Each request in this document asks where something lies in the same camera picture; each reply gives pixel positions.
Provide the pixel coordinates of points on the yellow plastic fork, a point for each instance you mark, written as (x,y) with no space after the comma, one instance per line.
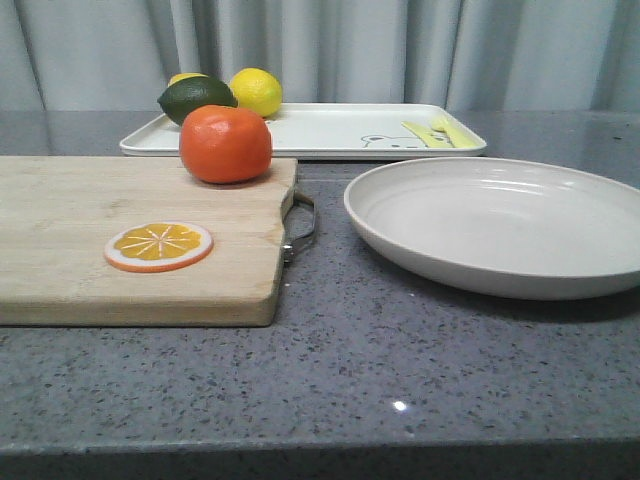
(457,137)

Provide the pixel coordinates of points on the orange slice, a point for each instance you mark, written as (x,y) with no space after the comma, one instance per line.
(158,247)

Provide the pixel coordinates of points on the grey curtain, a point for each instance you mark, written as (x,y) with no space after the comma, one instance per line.
(461,55)

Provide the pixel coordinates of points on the cream round plate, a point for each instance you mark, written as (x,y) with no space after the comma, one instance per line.
(501,227)

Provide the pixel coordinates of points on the cream rectangular tray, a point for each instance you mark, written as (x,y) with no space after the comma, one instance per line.
(351,132)

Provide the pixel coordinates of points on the metal cutting board handle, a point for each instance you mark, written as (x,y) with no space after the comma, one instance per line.
(300,224)

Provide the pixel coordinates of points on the orange fruit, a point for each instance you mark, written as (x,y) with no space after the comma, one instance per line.
(220,144)

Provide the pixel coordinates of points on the yellow plastic knife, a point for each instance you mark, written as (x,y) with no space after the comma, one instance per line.
(430,137)

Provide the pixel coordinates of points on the green lime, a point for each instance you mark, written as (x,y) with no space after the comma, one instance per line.
(181,98)

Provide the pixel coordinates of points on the wooden cutting board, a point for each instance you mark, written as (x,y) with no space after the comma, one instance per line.
(58,213)

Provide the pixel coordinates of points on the yellow lemon behind lime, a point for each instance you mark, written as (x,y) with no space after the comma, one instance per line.
(183,76)

